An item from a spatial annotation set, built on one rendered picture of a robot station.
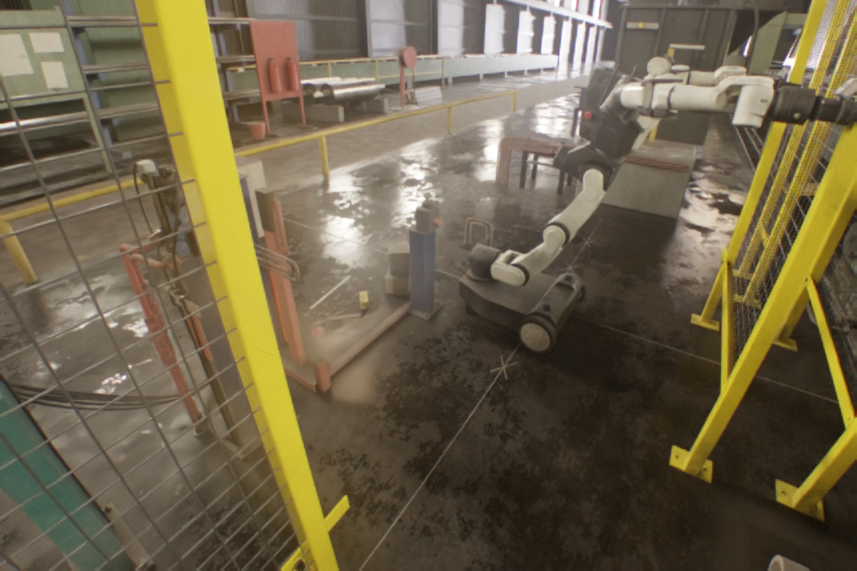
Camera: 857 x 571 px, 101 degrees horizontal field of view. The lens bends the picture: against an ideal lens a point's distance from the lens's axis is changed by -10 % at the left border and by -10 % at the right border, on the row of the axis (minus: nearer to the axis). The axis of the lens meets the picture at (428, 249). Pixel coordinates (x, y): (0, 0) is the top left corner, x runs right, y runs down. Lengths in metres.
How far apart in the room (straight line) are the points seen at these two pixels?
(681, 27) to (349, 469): 4.62
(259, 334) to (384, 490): 1.16
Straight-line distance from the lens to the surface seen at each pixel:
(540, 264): 2.19
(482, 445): 1.77
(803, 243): 1.39
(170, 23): 0.47
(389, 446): 1.76
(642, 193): 4.29
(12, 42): 6.49
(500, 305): 2.20
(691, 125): 4.87
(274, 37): 8.02
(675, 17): 4.89
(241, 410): 1.76
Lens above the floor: 1.44
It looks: 28 degrees down
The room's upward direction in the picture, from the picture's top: straight up
